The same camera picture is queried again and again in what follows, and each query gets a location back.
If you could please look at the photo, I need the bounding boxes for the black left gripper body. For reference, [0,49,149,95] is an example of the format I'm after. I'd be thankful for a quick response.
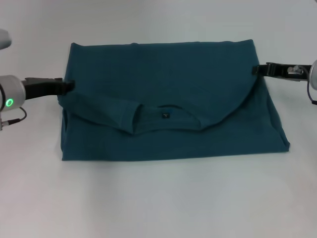
[24,77,65,100]

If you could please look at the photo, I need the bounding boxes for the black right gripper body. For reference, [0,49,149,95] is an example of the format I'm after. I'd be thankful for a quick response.
[267,62,313,82]

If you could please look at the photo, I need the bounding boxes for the blue FREE print t-shirt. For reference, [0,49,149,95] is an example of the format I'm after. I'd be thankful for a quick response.
[57,39,290,162]

